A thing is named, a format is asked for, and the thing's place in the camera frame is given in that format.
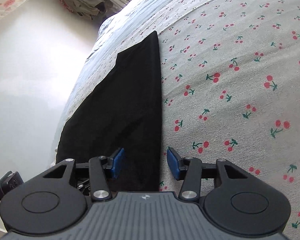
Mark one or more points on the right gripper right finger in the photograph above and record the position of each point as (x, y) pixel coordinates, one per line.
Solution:
(188, 170)

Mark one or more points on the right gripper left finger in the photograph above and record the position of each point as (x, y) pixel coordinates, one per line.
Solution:
(102, 169)

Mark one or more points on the black pants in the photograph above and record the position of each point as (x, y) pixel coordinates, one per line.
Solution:
(123, 111)

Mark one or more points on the cherry print bed sheet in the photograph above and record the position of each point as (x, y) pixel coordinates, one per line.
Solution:
(230, 75)

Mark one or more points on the light blue bed cover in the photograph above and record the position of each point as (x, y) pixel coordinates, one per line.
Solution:
(137, 16)

